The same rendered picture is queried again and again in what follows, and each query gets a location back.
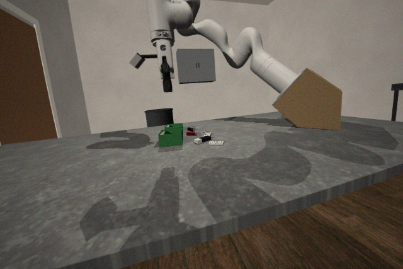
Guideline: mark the green rack of bins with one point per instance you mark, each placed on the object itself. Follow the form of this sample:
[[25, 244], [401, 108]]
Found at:
[[172, 135]]

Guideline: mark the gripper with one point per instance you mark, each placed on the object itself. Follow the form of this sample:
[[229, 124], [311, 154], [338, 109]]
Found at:
[[164, 52]]

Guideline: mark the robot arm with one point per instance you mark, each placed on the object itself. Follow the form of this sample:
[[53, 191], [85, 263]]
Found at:
[[164, 17]]

